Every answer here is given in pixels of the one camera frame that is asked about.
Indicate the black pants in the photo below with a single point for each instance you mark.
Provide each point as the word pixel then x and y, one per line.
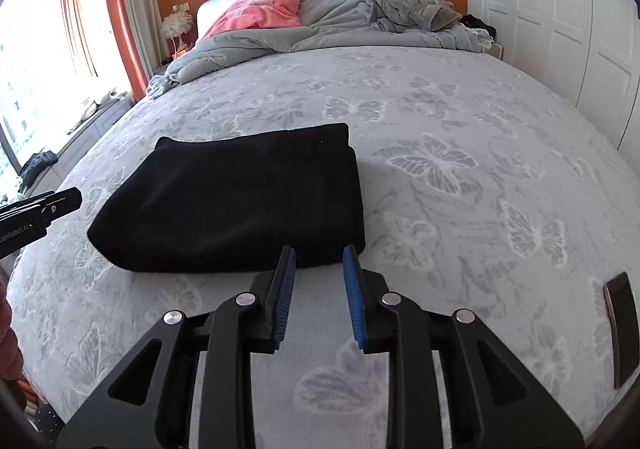
pixel 230 206

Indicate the grey duvet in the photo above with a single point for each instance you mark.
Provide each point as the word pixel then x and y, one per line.
pixel 325 24

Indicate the white wardrobe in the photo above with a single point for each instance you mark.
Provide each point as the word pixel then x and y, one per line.
pixel 587 51

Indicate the smartphone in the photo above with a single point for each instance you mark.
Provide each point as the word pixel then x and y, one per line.
pixel 622 313

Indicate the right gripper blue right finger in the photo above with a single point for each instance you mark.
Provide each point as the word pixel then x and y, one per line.
pixel 450 375

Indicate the black clothes on nightstand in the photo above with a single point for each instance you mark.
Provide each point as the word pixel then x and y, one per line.
pixel 478 24

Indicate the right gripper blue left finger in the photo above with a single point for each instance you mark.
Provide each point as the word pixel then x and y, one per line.
pixel 188 381

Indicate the grey crumpled clothing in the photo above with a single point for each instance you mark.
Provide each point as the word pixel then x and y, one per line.
pixel 397 16

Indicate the orange curtain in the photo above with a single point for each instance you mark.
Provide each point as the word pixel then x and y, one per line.
pixel 127 47

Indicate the white decorative lamp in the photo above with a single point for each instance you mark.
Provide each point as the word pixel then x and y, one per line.
pixel 174 26

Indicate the white drawer cabinet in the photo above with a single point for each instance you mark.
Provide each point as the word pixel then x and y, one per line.
pixel 82 140

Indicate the pink pillow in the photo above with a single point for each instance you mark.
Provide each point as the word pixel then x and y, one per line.
pixel 256 15

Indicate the dark cloth on cabinet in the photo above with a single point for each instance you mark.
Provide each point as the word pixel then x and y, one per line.
pixel 35 165

